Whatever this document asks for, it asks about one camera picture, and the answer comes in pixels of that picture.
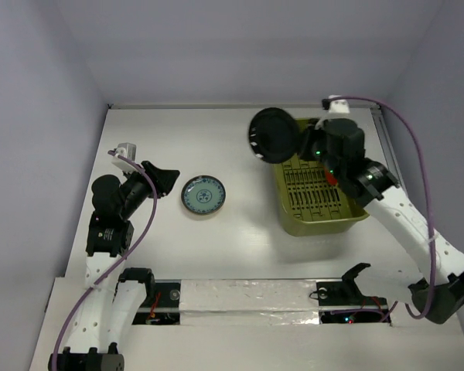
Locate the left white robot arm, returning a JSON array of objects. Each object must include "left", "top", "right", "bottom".
[{"left": 48, "top": 160, "right": 180, "bottom": 370}]

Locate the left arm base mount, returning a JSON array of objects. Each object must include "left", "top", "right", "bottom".
[{"left": 132, "top": 280, "right": 181, "bottom": 325}]

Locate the olive green dish rack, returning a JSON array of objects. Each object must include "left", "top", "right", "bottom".
[{"left": 272, "top": 117, "right": 372, "bottom": 237}]

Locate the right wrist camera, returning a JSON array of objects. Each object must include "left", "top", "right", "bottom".
[{"left": 321, "top": 95, "right": 350, "bottom": 117}]

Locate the silver foil tape strip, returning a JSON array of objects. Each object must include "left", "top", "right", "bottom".
[{"left": 179, "top": 279, "right": 320, "bottom": 326}]

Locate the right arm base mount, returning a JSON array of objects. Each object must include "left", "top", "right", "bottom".
[{"left": 309, "top": 263, "right": 391, "bottom": 325}]

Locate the orange plate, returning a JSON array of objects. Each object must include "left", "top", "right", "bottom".
[{"left": 324, "top": 168, "right": 337, "bottom": 186}]

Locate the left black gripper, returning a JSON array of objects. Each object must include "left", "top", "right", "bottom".
[{"left": 118, "top": 160, "right": 178, "bottom": 219}]

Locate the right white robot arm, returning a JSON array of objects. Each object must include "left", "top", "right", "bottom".
[{"left": 298, "top": 118, "right": 464, "bottom": 325}]

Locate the black plate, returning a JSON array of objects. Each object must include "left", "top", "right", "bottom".
[{"left": 247, "top": 107, "right": 300, "bottom": 164}]

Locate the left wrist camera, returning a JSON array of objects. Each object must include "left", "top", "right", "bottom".
[{"left": 108, "top": 142, "right": 137, "bottom": 172}]

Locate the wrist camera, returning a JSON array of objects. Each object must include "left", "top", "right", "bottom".
[
  {"left": 108, "top": 142, "right": 137, "bottom": 172},
  {"left": 321, "top": 95, "right": 350, "bottom": 117}
]

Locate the blue white patterned plate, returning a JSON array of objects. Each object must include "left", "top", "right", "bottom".
[{"left": 180, "top": 175, "right": 227, "bottom": 216}]

